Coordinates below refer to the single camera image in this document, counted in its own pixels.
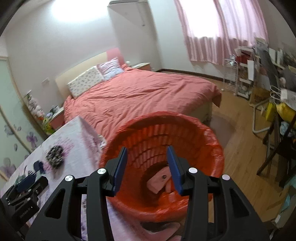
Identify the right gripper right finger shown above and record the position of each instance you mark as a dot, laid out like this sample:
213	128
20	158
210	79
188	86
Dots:
179	172

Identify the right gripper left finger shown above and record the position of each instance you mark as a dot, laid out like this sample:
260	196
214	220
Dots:
116	169

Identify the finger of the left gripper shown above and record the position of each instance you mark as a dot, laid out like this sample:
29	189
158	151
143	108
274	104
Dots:
27	182

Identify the black white checkered scrunchie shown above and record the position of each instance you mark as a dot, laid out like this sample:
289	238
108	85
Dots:
55	156

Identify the pink trash in basket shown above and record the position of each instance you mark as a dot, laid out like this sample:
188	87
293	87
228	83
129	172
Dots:
161	180

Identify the red mesh trash basket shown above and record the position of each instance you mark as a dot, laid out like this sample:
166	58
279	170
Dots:
146	139

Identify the floral glass wardrobe door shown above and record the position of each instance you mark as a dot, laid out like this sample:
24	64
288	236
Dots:
20	134

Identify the plush toy bouquet stack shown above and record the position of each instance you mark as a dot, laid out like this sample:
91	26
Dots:
38	113

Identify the left pink nightstand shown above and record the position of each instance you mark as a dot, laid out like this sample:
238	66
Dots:
56	117

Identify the pink nightstand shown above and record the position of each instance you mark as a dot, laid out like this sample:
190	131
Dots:
56	117
142	66

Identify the bed with coral duvet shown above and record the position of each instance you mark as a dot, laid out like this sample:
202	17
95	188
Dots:
111	103

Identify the white floral pillow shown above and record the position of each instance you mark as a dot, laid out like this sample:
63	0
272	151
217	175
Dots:
85	81

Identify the striped pink pillow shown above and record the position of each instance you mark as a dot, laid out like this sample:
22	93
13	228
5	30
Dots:
110	68

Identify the dark wooden chair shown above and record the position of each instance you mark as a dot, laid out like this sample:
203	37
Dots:
281	145

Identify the far pink nightstand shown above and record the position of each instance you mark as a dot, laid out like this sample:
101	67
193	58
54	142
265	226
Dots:
142	66

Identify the cluttered desk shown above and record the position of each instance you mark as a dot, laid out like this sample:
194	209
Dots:
257	74

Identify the pink striped curtain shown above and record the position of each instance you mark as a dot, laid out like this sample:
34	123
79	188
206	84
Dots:
212	30

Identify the white wire rack shelf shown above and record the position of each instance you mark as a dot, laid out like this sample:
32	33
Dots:
230	76

